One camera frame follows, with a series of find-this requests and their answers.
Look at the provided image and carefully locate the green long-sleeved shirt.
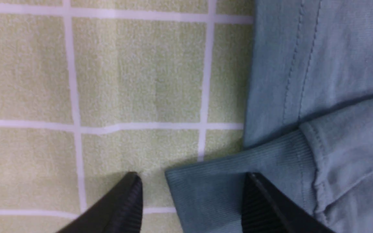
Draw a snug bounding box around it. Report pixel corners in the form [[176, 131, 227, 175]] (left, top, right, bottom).
[[165, 0, 373, 233]]

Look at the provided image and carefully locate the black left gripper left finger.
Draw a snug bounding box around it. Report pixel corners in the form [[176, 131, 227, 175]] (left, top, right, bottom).
[[58, 172, 143, 233]]

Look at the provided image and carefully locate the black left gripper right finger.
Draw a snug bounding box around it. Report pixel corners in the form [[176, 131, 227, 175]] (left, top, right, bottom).
[[241, 173, 333, 233]]

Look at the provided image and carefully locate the green white checkered tablecloth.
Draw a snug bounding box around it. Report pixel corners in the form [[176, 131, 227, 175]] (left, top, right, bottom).
[[0, 0, 254, 233]]

